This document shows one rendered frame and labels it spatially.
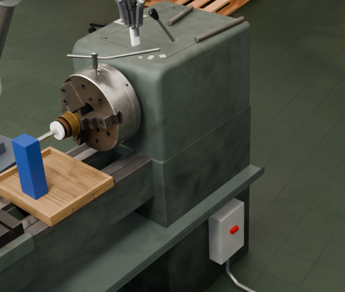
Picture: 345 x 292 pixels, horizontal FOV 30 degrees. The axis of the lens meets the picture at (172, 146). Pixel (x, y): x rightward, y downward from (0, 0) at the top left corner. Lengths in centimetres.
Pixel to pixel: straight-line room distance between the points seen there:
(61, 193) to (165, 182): 44
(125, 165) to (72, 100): 33
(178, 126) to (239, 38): 46
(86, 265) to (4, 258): 54
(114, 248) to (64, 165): 39
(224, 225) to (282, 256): 55
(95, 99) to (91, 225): 46
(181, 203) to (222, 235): 32
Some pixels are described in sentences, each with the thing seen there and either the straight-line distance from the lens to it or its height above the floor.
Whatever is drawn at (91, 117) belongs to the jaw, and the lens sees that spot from 235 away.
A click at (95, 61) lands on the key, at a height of 129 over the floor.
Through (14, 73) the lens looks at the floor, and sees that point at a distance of 549.
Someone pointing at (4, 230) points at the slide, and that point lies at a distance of 212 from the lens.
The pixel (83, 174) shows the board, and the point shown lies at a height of 89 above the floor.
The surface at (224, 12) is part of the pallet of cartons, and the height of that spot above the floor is 2.
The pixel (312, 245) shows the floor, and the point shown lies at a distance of 346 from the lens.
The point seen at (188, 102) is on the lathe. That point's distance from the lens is 251.
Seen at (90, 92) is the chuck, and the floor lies 118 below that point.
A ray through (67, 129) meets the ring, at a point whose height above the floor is 109.
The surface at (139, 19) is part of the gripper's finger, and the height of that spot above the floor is 143.
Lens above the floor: 225
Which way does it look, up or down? 32 degrees down
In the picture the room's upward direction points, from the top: 3 degrees counter-clockwise
